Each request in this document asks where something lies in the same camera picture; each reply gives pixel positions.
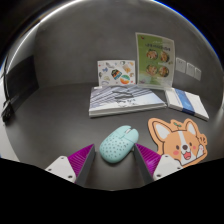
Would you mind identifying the black clamp block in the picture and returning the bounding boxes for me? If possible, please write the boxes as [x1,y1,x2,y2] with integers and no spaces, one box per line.
[0,99,16,125]

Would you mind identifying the large grey-white illustrated book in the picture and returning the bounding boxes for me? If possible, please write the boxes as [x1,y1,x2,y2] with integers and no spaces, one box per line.
[88,83,168,118]

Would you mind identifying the white book with blue band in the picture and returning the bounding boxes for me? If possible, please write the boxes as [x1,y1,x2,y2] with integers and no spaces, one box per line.
[164,87,210,122]

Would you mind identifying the green standing menu sign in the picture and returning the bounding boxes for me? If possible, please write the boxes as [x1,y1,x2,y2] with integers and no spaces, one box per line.
[134,32,176,90]

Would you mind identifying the mint green perforated computer mouse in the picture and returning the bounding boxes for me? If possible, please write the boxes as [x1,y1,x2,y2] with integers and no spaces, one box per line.
[99,125,140,164]

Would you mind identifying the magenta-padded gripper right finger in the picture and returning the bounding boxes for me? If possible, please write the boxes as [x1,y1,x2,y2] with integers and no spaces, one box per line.
[133,142,184,185]

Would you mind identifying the white wall socket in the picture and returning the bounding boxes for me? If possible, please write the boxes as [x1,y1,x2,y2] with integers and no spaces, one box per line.
[175,57,187,74]
[194,66,203,82]
[185,61,196,78]

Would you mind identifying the corgi-shaped orange mouse pad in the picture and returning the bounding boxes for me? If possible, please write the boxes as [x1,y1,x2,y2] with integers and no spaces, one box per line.
[147,117,209,168]

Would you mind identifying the black flat panel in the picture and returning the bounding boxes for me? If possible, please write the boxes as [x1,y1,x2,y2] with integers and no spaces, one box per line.
[4,54,40,112]

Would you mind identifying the white sticker sheet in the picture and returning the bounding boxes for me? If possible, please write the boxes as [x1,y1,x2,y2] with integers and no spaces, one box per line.
[97,59,137,88]

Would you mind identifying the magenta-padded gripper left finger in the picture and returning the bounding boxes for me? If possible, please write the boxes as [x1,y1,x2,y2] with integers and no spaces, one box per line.
[44,143,97,188]

